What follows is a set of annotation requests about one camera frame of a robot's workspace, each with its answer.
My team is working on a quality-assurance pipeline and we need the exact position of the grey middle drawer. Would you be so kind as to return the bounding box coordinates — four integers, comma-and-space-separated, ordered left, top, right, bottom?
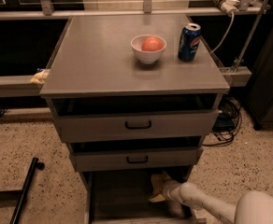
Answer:
69, 147, 203, 172

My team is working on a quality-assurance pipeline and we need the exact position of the white ceramic bowl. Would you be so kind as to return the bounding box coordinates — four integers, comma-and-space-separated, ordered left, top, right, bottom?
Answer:
130, 35, 166, 64

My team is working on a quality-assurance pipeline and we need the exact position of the black metal bar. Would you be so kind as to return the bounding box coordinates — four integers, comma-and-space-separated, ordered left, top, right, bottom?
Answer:
0, 157, 45, 224

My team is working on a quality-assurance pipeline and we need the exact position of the blue pepsi can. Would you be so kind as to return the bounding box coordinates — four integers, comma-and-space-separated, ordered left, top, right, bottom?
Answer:
178, 23, 201, 62

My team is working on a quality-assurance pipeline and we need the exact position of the grey drawer cabinet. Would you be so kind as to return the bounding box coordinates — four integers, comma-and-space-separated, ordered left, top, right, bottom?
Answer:
39, 14, 231, 224

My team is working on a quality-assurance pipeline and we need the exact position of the orange fruit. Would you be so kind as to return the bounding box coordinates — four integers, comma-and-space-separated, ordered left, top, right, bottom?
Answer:
141, 36, 164, 51

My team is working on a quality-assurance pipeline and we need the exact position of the yellow sponge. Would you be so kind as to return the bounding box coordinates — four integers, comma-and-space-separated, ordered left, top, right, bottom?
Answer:
151, 174, 165, 195

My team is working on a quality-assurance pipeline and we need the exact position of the dark grey cabinet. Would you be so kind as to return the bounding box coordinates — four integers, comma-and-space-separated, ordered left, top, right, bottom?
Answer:
244, 0, 273, 130

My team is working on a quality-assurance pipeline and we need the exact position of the white power cable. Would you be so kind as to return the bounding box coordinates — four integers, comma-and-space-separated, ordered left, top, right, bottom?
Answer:
209, 11, 236, 55

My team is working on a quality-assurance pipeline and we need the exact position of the grey drawer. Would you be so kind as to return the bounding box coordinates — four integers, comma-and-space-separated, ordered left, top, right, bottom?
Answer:
69, 147, 203, 172
84, 169, 207, 224
54, 110, 219, 143

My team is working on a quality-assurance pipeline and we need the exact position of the grey metal rail frame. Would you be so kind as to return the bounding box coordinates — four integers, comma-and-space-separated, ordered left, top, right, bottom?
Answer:
0, 0, 273, 99

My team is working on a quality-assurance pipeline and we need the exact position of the grey bottom drawer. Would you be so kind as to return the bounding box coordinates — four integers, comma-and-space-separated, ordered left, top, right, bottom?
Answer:
84, 169, 207, 224

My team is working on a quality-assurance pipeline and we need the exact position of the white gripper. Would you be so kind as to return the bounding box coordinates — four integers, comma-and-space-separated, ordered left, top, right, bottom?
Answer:
149, 171, 181, 203

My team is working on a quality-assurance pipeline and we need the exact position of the yellow crumpled cloth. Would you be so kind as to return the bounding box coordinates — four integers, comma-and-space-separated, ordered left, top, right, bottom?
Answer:
31, 69, 50, 85

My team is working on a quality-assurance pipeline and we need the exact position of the grey top drawer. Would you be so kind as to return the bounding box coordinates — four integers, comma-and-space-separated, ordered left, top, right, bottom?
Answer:
54, 110, 219, 143

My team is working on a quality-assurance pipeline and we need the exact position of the black cable bundle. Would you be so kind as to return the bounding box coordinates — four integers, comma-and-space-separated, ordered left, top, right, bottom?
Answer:
202, 96, 243, 147

